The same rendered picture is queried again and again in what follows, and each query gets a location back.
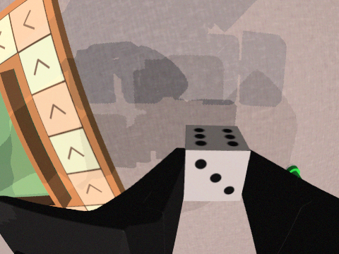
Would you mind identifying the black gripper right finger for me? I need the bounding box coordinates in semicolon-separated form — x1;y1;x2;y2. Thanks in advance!
241;150;339;254

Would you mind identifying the orange square track of board game squares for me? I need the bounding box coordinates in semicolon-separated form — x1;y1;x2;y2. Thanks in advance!
0;0;125;207

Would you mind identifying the white die with black pips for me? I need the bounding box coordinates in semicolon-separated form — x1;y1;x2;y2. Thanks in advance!
183;125;251;201

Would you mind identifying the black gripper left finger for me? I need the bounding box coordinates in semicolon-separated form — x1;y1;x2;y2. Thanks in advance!
0;147;186;254

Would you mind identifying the green game pawn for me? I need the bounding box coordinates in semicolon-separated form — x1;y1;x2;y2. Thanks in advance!
287;166;301;178

